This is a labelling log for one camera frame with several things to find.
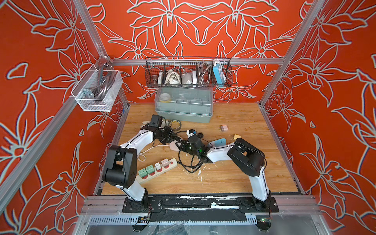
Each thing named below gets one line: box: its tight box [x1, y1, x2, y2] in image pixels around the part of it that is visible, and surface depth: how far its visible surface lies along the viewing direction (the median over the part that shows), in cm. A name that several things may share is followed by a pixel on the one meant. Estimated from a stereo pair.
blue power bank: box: [212, 63, 227, 87], surface depth 89 cm
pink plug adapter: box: [220, 124, 229, 132], surface depth 105 cm
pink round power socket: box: [169, 140, 180, 152], surface depth 92 cm
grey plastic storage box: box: [154, 87, 214, 124], surface depth 100 cm
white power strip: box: [135, 157, 178, 185], surface depth 83 cm
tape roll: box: [170, 119, 182, 131], surface depth 109 cm
